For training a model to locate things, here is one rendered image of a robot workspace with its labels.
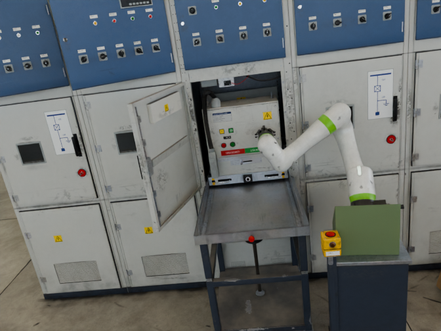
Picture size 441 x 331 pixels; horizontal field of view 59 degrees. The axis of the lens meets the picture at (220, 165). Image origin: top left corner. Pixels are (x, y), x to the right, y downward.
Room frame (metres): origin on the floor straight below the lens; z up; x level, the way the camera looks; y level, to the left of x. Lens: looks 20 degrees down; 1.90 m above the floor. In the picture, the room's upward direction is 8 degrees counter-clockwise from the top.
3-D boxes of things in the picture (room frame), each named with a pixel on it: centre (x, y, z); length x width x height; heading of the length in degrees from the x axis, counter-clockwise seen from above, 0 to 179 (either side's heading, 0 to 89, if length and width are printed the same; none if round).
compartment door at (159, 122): (2.27, 0.30, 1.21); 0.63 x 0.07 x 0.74; 156
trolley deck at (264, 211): (2.17, -0.14, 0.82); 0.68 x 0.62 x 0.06; 174
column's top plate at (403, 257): (1.71, -0.67, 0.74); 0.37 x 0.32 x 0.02; 80
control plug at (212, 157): (2.42, 0.04, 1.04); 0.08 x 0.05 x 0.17; 174
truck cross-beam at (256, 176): (2.48, -0.18, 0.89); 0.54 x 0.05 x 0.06; 84
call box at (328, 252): (1.60, -0.47, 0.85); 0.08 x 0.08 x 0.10; 84
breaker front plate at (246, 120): (2.47, -0.17, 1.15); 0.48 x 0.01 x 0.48; 84
